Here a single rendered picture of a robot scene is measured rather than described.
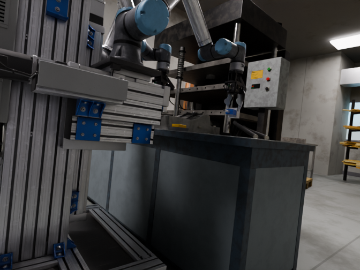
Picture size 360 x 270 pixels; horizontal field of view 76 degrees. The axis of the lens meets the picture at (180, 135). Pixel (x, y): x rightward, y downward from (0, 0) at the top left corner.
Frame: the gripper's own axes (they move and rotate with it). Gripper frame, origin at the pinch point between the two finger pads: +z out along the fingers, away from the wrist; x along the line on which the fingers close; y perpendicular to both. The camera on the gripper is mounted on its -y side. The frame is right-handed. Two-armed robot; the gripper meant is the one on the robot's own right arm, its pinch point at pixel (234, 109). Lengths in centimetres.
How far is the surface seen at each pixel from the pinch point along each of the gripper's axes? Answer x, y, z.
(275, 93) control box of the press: -2, -71, -23
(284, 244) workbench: 28, -19, 70
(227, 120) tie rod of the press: -38, -65, 1
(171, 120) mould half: -37.2, 9.0, 8.8
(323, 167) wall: -42, -666, 73
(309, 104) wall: -99, -676, -114
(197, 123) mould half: -33.6, -13.6, 8.4
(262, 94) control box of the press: -13, -73, -23
